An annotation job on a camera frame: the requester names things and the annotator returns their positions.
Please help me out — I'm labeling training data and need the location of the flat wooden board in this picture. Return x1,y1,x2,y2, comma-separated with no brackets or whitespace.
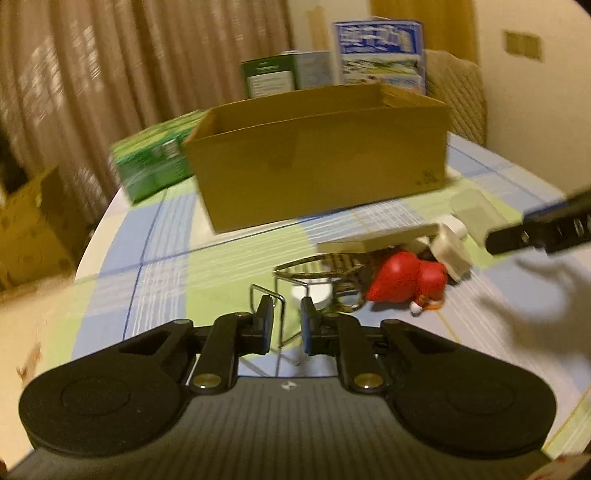
318,223,452,256

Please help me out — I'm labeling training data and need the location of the pale blue milk carton case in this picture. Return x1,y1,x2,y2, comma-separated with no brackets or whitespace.
240,49,334,99

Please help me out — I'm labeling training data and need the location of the wall switch plate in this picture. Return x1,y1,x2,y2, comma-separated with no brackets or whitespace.
502,29,543,62

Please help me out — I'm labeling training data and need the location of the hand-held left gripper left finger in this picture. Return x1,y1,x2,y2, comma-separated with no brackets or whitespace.
117,295,275,396

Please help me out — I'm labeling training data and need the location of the plaid tablecloth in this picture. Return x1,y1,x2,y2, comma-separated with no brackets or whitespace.
46,131,591,464

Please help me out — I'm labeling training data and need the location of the green drink carton case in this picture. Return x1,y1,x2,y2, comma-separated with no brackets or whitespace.
109,109,209,205

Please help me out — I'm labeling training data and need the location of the clear pack of floss picks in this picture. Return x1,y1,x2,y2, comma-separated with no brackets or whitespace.
449,188,507,241

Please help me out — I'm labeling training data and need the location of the white power adapter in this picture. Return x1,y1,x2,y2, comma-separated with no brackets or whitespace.
428,222,475,284

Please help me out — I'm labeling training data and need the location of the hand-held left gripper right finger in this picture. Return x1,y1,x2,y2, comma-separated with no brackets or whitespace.
300,298,462,397

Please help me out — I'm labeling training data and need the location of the brown cardboard floor box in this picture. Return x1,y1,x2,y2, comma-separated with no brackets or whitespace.
0,165,78,291

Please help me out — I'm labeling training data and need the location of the dark blue milk carton case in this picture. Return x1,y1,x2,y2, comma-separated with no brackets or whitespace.
332,18,427,96

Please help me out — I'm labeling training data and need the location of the red toy figurine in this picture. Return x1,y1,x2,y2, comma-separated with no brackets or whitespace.
366,250,450,315

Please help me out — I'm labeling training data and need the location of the beige patterned curtain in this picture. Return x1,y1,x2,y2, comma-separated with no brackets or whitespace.
0,0,296,204

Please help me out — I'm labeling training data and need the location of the beige quilted chair cushion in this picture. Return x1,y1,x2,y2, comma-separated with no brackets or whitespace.
424,47,489,145

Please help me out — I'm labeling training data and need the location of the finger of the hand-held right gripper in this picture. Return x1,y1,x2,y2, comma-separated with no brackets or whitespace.
485,188,591,256

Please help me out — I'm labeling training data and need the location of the metal wire rack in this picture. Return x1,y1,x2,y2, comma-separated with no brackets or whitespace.
248,283,309,366

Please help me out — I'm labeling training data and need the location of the white round cap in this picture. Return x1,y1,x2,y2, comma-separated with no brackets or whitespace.
290,281,334,311

